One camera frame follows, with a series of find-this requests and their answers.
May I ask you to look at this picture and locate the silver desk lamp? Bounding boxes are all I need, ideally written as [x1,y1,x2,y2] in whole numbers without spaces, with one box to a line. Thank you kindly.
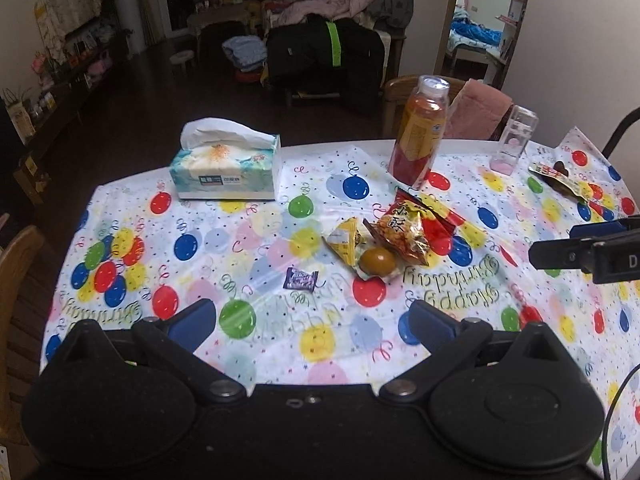
[602,107,640,158]

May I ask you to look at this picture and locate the wooden chair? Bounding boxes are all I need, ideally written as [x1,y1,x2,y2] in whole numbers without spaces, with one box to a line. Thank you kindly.
[382,74,469,139]
[1,226,44,445]

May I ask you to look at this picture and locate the tissue box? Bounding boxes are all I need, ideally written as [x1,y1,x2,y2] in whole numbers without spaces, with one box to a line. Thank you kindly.
[169,118,282,200]

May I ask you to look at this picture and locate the yellow triangular snack packet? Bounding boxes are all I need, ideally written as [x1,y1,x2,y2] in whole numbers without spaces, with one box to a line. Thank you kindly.
[323,217,373,266]

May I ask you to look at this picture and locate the packaged brown braised egg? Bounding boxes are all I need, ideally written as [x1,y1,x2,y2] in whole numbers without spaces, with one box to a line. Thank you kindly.
[357,246,398,280]

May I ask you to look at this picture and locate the wooden chair left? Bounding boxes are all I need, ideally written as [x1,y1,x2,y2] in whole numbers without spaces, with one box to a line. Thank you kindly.
[1,226,44,445]

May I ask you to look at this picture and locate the black bag green stripe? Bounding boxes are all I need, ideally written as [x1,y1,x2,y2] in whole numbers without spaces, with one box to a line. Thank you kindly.
[266,15,385,99]

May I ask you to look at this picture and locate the orange juice bottle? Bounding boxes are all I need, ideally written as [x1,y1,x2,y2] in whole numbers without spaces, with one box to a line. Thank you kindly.
[388,76,449,188]

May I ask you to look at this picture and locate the clear pink plastic case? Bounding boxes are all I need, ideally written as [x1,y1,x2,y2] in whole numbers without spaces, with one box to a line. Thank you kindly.
[489,105,538,176]

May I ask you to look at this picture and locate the wooden chair far side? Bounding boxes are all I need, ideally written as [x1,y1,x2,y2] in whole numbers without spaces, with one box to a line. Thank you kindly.
[382,74,469,139]

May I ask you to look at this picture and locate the red yellow chip bag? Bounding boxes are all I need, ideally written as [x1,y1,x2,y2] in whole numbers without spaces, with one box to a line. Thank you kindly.
[363,188,454,266]

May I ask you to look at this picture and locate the opened wrapper on tablecloth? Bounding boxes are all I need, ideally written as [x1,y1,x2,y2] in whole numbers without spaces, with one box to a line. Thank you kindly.
[528,162,592,203]

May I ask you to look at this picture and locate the balloon birthday tablecloth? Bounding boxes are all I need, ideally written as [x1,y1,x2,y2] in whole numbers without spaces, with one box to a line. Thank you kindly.
[42,129,639,479]

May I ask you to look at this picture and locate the small purple candy wrapper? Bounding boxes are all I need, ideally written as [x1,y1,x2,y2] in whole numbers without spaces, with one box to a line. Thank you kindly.
[283,266,319,292]

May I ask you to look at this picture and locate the pile of clothes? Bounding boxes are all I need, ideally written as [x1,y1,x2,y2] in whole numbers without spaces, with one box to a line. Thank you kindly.
[273,0,414,29]

